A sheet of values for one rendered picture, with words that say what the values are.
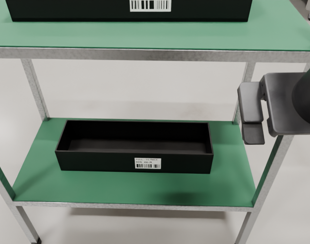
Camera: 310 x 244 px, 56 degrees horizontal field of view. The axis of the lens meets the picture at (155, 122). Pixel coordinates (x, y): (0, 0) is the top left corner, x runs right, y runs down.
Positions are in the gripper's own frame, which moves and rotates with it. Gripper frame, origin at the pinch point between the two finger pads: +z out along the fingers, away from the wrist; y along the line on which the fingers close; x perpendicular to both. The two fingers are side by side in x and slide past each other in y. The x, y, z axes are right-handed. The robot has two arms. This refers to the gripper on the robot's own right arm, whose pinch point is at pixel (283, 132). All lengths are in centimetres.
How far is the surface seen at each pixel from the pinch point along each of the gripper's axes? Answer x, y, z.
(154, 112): -65, 16, 142
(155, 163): -14, 16, 72
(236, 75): -103, -47, 161
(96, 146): -23, 40, 81
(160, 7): -38.3, 14.6, 19.0
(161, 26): -34.3, 14.4, 21.2
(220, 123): -36, -13, 89
